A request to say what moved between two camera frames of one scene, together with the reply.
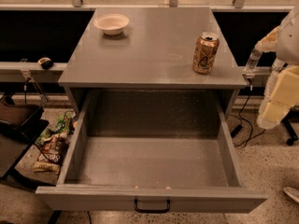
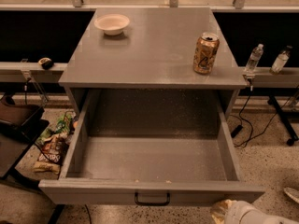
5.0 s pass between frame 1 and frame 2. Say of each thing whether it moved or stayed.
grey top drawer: moved
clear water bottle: stayed
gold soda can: stayed
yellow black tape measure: stayed
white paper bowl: stayed
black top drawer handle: moved
